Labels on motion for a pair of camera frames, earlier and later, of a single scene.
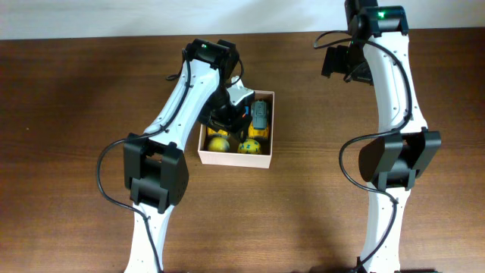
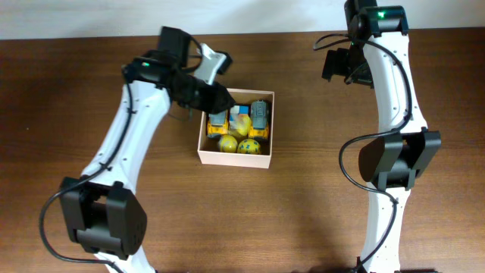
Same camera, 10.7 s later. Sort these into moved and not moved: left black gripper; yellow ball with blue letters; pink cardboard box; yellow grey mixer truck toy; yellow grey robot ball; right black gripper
Moved: yellow grey robot ball; left black gripper
Not moved: yellow ball with blue letters; pink cardboard box; yellow grey mixer truck toy; right black gripper
